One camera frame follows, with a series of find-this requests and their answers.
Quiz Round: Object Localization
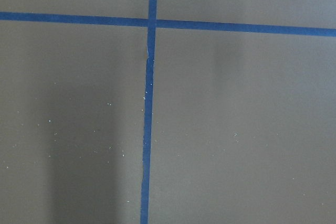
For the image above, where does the long blue tape strip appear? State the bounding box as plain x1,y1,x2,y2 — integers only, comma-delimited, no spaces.
140,0,157,223

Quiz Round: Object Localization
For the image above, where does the crossing blue tape strip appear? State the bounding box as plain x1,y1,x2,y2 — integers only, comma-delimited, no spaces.
1,12,335,37

